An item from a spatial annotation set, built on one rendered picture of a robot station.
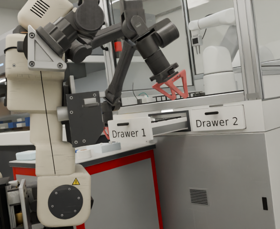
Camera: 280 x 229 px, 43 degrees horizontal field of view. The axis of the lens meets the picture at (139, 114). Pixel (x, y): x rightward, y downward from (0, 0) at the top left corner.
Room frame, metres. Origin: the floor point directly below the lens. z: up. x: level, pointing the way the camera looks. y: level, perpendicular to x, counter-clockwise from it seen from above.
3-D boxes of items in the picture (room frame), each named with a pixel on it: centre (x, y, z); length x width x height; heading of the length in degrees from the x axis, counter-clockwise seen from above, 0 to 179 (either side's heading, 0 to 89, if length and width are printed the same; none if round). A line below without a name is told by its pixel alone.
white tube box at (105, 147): (1.94, 0.20, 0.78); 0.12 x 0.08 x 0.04; 127
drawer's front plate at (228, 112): (1.74, -0.37, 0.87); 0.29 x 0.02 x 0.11; 46
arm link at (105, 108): (1.96, 0.17, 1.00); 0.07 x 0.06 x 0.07; 149
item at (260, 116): (2.27, -0.51, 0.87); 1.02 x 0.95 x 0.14; 46
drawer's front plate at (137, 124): (1.74, 0.06, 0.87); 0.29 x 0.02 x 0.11; 46
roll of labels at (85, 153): (1.77, 0.30, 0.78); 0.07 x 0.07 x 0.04
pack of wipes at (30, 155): (2.03, 0.65, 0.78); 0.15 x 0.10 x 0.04; 51
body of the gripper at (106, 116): (1.96, 0.18, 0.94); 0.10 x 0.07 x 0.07; 35
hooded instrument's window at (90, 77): (3.40, 0.84, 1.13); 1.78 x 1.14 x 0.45; 46
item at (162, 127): (1.89, -0.09, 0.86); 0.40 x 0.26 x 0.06; 136
